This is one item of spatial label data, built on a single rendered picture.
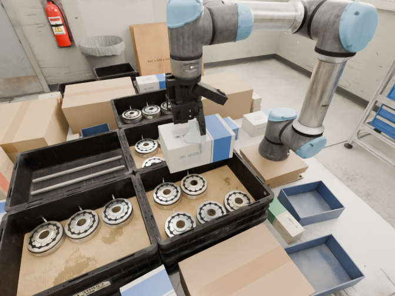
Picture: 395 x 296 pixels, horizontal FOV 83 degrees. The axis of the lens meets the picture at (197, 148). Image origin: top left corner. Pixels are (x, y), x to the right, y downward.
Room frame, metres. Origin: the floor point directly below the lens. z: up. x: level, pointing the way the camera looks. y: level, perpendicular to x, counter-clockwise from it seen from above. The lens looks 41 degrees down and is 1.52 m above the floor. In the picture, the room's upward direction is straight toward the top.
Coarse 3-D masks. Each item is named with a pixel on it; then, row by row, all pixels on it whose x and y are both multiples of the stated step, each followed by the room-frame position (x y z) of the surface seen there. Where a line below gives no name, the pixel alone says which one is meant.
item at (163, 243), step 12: (240, 156) 0.64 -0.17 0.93; (156, 168) 0.58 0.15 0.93; (144, 192) 0.47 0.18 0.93; (264, 204) 0.43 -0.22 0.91; (228, 216) 0.38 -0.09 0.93; (156, 228) 0.34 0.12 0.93; (192, 228) 0.34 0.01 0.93; (204, 228) 0.34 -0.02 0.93; (156, 240) 0.30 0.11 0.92; (168, 240) 0.30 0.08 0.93; (180, 240) 0.31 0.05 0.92
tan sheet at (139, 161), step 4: (156, 140) 0.86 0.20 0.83; (132, 148) 0.81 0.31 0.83; (132, 152) 0.78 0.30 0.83; (160, 152) 0.78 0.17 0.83; (136, 156) 0.75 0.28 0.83; (152, 156) 0.75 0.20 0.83; (156, 156) 0.75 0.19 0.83; (160, 156) 0.75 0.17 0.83; (136, 160) 0.72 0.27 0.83; (140, 160) 0.72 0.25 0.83; (144, 160) 0.72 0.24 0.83; (136, 164) 0.70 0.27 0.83; (140, 164) 0.70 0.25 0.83
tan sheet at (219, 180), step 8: (224, 168) 0.67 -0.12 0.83; (208, 176) 0.63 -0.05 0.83; (216, 176) 0.63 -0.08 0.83; (224, 176) 0.63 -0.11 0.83; (232, 176) 0.63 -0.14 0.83; (208, 184) 0.58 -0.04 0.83; (216, 184) 0.58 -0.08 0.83; (224, 184) 0.58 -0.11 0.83; (232, 184) 0.58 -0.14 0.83; (240, 184) 0.58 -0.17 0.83; (152, 192) 0.54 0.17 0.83; (208, 192) 0.54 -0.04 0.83; (216, 192) 0.54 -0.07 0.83; (224, 192) 0.54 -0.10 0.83; (248, 192) 0.54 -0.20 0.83; (152, 200) 0.51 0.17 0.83; (184, 200) 0.51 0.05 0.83; (192, 200) 0.51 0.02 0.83; (200, 200) 0.51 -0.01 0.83; (208, 200) 0.51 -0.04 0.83; (216, 200) 0.51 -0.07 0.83; (152, 208) 0.47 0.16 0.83; (160, 208) 0.47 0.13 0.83; (176, 208) 0.47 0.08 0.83; (184, 208) 0.47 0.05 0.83; (192, 208) 0.47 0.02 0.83; (160, 216) 0.44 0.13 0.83; (168, 216) 0.44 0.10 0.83; (160, 224) 0.41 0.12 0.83; (160, 232) 0.38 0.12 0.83
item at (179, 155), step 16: (160, 128) 0.54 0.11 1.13; (176, 128) 0.54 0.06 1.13; (208, 128) 0.54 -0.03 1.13; (224, 128) 0.54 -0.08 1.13; (160, 144) 0.55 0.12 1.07; (176, 144) 0.47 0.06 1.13; (192, 144) 0.47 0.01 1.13; (208, 144) 0.48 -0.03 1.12; (224, 144) 0.50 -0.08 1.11; (176, 160) 0.45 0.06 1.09; (192, 160) 0.47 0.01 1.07; (208, 160) 0.49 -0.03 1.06
